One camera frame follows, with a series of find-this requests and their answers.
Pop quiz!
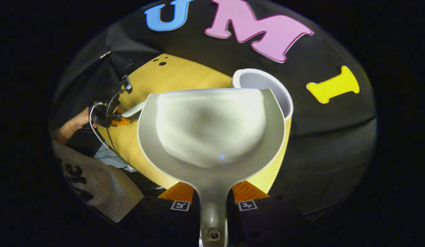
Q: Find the white ribbed garbage bin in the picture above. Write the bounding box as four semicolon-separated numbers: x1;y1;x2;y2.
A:
232;68;294;121

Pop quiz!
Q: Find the black backdrop cloth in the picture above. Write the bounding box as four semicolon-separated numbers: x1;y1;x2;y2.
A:
50;0;377;220

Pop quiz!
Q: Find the small grey broom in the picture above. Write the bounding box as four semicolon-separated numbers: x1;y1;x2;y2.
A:
121;100;146;119

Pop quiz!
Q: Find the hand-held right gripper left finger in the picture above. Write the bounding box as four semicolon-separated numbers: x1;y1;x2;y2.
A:
118;181;201;247

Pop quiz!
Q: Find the person's beige clothing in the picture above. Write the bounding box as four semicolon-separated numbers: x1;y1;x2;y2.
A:
52;139;145;223

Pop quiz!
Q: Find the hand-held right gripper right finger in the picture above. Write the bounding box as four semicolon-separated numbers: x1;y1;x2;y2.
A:
228;181;304;247

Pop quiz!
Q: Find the white sheet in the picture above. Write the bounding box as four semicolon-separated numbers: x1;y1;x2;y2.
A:
94;142;138;173

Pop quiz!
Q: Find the grey plastic dustpan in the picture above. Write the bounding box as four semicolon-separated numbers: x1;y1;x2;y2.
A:
137;88;287;247

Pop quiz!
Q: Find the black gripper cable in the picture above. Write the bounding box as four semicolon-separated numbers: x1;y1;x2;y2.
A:
88;90;131;155

